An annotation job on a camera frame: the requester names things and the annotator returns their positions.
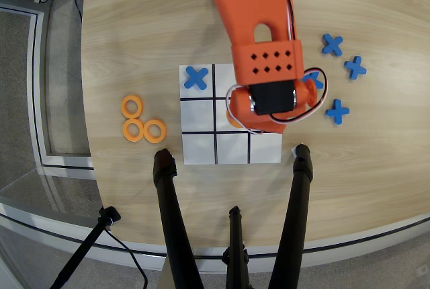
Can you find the thick black tripod leg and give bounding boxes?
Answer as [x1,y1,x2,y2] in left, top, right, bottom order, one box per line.
[153,148,206,289]
[267,143,314,289]

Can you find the blue foam cross piece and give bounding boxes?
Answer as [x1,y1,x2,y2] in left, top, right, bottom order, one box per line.
[343,55,368,81]
[302,69,325,90]
[321,33,344,57]
[325,98,351,125]
[183,66,210,90]

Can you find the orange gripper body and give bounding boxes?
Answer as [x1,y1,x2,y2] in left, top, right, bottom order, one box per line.
[226,78,319,134]

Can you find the thin black tripod leg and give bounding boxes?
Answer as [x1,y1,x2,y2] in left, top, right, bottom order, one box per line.
[221,205,251,289]

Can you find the orange ring piece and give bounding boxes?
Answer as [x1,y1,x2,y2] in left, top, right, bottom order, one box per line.
[143,118,167,145]
[122,118,146,142]
[226,110,250,130]
[120,95,144,119]

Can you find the black cable on pole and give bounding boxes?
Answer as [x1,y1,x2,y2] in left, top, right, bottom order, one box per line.
[103,227,149,289]

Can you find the black stand pole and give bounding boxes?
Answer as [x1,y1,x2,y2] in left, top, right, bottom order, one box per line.
[49,206,122,289]

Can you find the white tic-tac-toe grid sheet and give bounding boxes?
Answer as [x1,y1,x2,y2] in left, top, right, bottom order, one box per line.
[178,63,285,165]

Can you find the white floor frame rail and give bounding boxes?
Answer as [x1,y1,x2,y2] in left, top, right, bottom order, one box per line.
[0,0,97,179]

